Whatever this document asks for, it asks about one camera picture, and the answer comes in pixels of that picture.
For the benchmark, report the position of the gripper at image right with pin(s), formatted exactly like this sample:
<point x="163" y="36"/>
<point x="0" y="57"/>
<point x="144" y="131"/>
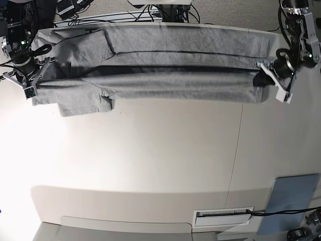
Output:
<point x="279" y="73"/>

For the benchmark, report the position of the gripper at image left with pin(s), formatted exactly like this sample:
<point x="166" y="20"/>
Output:
<point x="27" y="75"/>

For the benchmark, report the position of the grey T-shirt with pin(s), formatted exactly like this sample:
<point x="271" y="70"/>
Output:
<point x="93" y="69"/>

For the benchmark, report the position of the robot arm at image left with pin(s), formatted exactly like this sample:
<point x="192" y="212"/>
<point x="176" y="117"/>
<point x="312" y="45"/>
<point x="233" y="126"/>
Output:
<point x="23" y="22"/>

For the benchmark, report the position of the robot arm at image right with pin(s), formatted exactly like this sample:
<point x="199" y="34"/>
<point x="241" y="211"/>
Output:
<point x="297" y="27"/>

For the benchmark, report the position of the black box with white label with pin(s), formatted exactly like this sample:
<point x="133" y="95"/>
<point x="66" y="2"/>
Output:
<point x="65" y="8"/>

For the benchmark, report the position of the blue-grey flat panel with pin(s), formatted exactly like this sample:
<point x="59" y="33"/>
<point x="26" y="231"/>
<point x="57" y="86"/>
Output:
<point x="288" y="193"/>

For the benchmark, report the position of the black device bottom right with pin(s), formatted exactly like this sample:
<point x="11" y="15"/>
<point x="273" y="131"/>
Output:
<point x="302" y="233"/>

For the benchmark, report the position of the black central stand with cables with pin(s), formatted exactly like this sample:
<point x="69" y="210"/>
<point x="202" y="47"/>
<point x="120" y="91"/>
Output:
<point x="171" y="13"/>

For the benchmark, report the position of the white cable grommet slot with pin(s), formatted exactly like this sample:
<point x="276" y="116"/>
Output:
<point x="221" y="217"/>

